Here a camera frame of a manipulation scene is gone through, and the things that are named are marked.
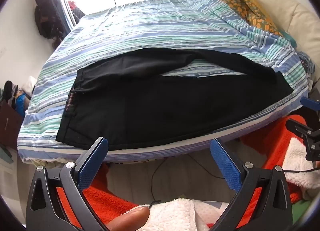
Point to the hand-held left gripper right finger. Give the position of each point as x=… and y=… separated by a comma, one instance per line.
x=225, y=160

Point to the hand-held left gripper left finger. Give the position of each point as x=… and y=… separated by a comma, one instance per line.
x=93, y=160

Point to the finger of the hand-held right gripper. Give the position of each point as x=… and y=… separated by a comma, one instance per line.
x=303, y=130
x=311, y=103

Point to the black pants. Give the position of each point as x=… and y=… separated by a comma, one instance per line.
x=150, y=110

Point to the person's left forearm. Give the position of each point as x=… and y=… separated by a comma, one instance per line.
x=172, y=214

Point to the person's right forearm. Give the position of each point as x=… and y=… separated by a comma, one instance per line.
x=300, y=168

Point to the person's left hand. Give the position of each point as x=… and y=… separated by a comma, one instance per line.
x=130, y=218

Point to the floral pillow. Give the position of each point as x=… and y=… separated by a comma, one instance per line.
x=307, y=62

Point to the cream pillow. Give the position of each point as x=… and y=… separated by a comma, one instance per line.
x=295, y=20

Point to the blue bag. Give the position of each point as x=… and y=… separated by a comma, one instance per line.
x=21, y=104

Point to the orange patterned blanket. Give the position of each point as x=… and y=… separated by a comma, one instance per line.
x=237, y=3

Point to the striped bed sheet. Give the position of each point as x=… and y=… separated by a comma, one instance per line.
x=150, y=28

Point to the dark hanging clothes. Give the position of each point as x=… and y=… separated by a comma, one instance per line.
x=47, y=13

